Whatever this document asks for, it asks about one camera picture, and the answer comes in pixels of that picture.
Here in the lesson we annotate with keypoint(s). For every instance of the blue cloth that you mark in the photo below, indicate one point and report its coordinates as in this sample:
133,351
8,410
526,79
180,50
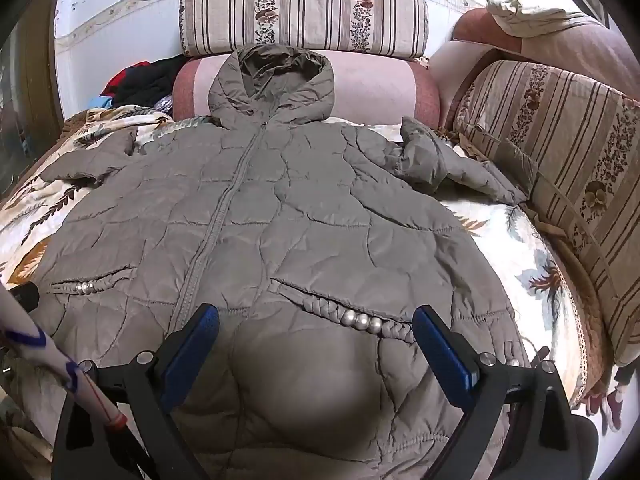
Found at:
101,102

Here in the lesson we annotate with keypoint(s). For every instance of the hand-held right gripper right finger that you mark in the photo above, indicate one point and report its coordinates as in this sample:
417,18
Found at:
442,360

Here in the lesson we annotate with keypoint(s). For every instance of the person's white-sleeved forearm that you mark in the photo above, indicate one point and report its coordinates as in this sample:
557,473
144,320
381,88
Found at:
30,330

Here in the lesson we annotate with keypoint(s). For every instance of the red cloth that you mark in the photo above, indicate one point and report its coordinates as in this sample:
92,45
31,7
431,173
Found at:
117,80

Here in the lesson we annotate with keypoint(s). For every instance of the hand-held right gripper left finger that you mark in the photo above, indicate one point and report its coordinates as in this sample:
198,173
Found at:
192,355

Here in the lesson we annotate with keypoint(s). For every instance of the cream crumpled cloth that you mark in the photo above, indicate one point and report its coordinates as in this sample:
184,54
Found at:
515,22

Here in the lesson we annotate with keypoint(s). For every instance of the large striped floral cushion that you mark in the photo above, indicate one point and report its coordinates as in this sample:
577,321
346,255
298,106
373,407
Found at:
575,150

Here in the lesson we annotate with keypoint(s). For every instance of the pink quilted cushion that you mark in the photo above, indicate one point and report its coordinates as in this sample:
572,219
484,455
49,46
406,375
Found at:
590,50

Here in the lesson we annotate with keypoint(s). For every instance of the striped floral bolster cushion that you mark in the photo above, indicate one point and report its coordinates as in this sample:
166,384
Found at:
300,10

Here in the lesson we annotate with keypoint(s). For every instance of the pink bolster cushion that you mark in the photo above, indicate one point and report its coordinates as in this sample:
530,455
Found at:
380,85

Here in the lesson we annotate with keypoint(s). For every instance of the black clothes pile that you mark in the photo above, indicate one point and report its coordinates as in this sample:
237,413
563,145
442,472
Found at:
155,80

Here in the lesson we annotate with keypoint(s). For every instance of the leaf print blanket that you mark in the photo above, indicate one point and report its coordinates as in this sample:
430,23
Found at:
515,260

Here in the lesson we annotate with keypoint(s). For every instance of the red floral sheet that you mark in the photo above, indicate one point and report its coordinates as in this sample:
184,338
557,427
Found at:
602,400

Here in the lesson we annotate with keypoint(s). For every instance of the grey-brown quilted hooded jacket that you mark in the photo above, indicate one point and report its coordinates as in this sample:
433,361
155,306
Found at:
300,200

